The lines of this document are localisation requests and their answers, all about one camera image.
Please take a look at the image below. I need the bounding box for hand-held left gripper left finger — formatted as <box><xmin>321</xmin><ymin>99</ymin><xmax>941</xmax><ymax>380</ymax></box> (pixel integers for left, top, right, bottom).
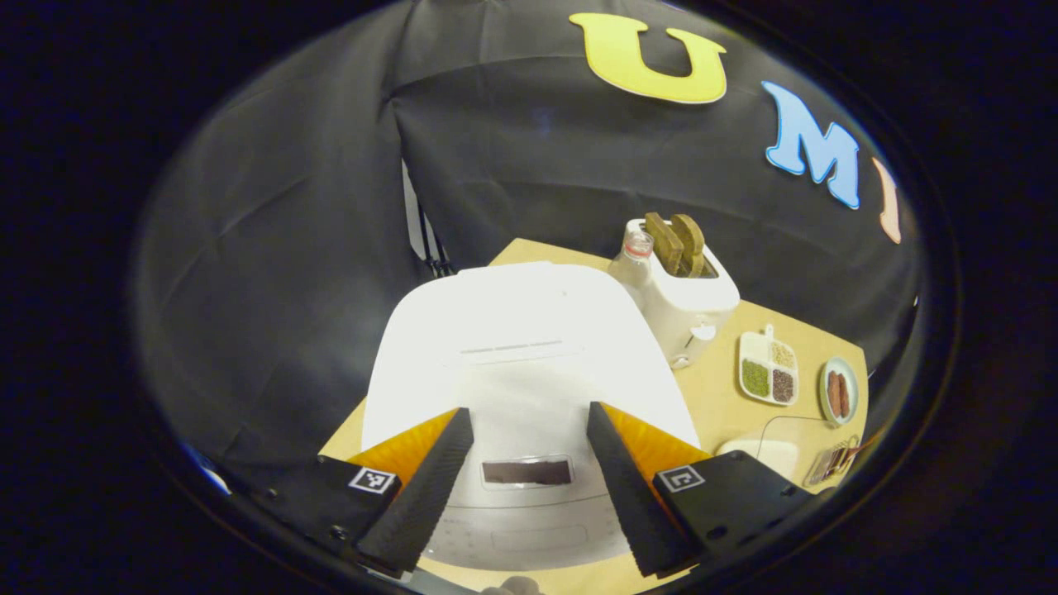
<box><xmin>241</xmin><ymin>408</ymin><xmax>475</xmax><ymax>578</ymax></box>

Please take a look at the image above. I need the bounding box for white toaster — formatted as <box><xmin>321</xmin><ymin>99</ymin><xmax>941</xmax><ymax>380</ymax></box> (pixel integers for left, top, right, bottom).
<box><xmin>624</xmin><ymin>217</ymin><xmax>741</xmax><ymax>370</ymax></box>

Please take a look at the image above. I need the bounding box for pale green plate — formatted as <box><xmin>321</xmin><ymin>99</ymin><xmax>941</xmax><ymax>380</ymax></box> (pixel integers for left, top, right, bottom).
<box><xmin>818</xmin><ymin>356</ymin><xmax>860</xmax><ymax>427</ymax></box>

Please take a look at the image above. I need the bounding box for white divided grain dish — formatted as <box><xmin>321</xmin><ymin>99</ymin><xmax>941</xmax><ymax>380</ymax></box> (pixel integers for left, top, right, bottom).
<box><xmin>738</xmin><ymin>325</ymin><xmax>799</xmax><ymax>407</ymax></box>

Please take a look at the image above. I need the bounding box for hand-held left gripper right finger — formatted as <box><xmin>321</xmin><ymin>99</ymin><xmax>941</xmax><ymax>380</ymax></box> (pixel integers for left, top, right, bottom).
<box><xmin>587</xmin><ymin>402</ymin><xmax>827</xmax><ymax>578</ymax></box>

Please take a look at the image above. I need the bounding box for brown toast slice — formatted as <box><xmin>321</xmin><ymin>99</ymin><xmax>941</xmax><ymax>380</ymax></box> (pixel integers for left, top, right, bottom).
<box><xmin>670</xmin><ymin>214</ymin><xmax>706</xmax><ymax>278</ymax></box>
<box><xmin>644</xmin><ymin>212</ymin><xmax>685</xmax><ymax>276</ymax></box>

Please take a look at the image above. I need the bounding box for white rice cooker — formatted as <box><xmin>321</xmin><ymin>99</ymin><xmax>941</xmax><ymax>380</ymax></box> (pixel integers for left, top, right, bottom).
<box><xmin>361</xmin><ymin>261</ymin><xmax>702</xmax><ymax>571</ymax></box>

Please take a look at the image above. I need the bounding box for black backdrop cloth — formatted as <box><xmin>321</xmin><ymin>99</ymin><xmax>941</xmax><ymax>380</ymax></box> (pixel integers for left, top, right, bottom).
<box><xmin>136</xmin><ymin>0</ymin><xmax>922</xmax><ymax>472</ymax></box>

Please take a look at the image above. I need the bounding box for backdrop support stand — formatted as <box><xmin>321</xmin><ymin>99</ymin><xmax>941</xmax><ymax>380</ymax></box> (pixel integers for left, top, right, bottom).
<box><xmin>403</xmin><ymin>161</ymin><xmax>455</xmax><ymax>278</ymax></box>

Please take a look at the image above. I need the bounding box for clear plastic water bottle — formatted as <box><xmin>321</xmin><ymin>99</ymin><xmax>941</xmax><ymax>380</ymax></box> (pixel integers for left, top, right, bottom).
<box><xmin>608</xmin><ymin>229</ymin><xmax>655</xmax><ymax>311</ymax></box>

